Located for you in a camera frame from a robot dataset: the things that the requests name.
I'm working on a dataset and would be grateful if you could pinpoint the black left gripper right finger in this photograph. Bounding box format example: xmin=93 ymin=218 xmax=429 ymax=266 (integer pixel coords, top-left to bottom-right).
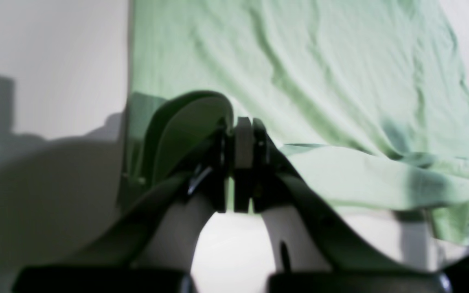
xmin=234 ymin=117 xmax=451 ymax=293

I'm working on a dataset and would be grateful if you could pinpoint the green T-shirt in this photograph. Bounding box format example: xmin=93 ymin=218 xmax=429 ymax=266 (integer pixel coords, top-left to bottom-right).
xmin=127 ymin=0 xmax=469 ymax=245

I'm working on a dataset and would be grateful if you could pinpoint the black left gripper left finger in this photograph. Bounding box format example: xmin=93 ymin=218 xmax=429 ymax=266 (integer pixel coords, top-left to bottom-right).
xmin=13 ymin=120 xmax=228 ymax=293

